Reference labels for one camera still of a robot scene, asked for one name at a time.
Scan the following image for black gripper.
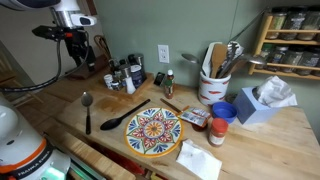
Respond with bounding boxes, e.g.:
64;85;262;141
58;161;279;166
63;29;98;72

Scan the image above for black plastic spoon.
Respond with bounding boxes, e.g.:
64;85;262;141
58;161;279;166
99;98;152;131

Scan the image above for large metal serving spoon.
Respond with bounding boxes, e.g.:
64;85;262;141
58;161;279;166
223;53;268;79

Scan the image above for small white cup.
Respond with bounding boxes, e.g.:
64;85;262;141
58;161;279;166
103;73;115;90

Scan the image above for small dark lidded jar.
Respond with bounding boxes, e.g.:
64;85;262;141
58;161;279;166
111;80;121;92

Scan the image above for black grinder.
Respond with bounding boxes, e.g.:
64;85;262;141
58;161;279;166
127;52;145;67

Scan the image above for white shaker bottle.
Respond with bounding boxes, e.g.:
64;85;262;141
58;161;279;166
124;76;137;95

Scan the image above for dark blue canister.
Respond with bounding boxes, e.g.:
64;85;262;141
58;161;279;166
129;64;146;89

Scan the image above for wooden condiment tray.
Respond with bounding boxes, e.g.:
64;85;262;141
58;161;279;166
89;71;155;102

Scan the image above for small black packet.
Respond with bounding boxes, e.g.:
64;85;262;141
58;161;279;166
153;71;166;87

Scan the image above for red hot sauce bottle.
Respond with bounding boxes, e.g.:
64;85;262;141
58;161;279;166
164;69;176;100

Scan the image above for brown wooden stick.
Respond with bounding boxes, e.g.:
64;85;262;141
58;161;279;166
159;97;183;114

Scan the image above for colourful floral ceramic plate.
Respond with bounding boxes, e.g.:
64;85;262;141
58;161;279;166
124;107;185;158

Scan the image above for metal ladle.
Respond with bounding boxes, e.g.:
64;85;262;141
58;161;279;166
181;53;208;77

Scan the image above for white plastic spatula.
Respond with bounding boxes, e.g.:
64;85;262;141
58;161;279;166
201;41;223;78

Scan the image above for grey and orange sauce packet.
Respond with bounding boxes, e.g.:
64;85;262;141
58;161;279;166
176;105;212;129

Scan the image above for white crock with red peppers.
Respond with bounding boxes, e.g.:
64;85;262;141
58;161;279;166
198;69;232;107

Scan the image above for dark red round lid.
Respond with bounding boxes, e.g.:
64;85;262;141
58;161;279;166
191;121;210;133

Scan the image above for wooden spatula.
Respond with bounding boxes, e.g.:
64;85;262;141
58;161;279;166
210;43;229;80

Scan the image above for metal tongs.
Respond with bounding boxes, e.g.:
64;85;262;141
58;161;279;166
216;40;245;79

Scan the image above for blue plastic bowl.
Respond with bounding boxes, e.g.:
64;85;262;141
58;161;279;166
211;101;238;125

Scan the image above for white paper napkin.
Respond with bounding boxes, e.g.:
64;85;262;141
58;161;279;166
175;138;223;180

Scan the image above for red lid spice jar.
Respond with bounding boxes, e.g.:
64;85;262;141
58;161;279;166
208;117;230;148

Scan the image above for blue tissue box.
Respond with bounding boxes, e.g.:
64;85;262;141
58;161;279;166
232;87;282;126

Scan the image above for large wooden spice rack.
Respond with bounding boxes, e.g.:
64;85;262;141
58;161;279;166
247;7;320;81

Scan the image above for glass spice jar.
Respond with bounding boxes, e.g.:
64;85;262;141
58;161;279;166
265;8;288;41
295;48;320;77
297;7;320;42
266;45;290;73
280;46;305;75
255;43;277;71
279;7;307;41

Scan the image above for white tissue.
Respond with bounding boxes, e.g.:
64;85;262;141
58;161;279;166
255;75;298;109

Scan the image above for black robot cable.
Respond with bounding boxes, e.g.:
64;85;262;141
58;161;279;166
0;31;92;93

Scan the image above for metal spoon with black handle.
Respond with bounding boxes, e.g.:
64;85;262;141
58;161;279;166
80;91;95;136

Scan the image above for white wall outlet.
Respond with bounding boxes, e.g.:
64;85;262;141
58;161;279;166
157;44;170;64

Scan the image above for silver metal base rail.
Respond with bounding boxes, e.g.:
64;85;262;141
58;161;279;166
68;153;108;180

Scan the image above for thin wall cord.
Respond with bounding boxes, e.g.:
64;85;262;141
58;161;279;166
229;9;268;44

